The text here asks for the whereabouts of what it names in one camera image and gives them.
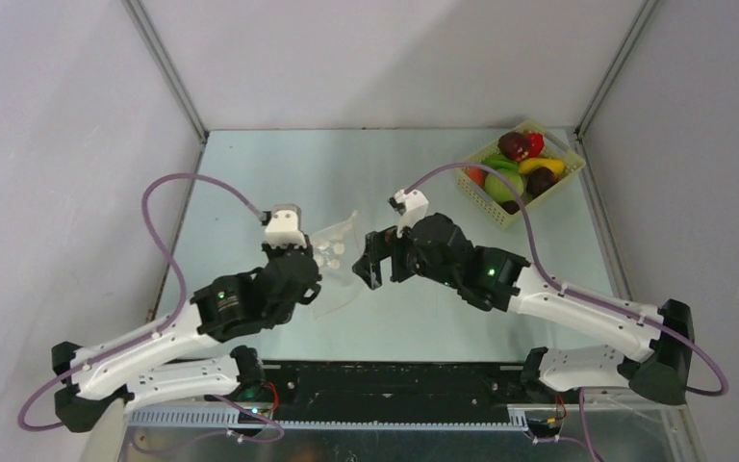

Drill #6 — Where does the yellow toy banana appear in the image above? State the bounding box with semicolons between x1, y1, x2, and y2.
518;157;566;177

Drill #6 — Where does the dark purple toy fruit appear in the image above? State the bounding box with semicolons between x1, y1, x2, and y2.
525;168;558;198

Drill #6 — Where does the green toy cabbage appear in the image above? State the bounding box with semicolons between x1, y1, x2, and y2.
483;168;524;203

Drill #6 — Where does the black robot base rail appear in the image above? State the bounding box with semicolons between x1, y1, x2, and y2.
203;360;574;424

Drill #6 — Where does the red toy pepper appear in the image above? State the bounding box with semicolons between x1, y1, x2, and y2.
526;132;546;158

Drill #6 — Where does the orange red toy fruit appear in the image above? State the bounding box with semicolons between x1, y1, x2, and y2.
465;167;487;188

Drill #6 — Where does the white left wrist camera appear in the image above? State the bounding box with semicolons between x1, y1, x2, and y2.
265;204;309;249

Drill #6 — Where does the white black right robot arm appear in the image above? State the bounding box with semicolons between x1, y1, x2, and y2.
352;214;695;405

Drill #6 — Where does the small dark toy fruit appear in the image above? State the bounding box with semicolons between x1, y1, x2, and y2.
501;200;520;215

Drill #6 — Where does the green toy pepper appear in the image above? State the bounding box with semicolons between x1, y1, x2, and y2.
481;154;519;171

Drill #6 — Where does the dark red toy fruit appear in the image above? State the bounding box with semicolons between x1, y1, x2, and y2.
497;131;531;163

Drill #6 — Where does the clear zip top bag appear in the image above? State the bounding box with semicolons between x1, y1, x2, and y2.
311;210;365;319

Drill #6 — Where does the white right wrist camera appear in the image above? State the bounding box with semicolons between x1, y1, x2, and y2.
388;189;429;238

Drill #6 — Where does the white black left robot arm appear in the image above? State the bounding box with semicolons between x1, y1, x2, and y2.
51;248;321;433

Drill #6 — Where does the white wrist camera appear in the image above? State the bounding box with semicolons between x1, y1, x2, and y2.
388;189;429;238
265;204;309;249

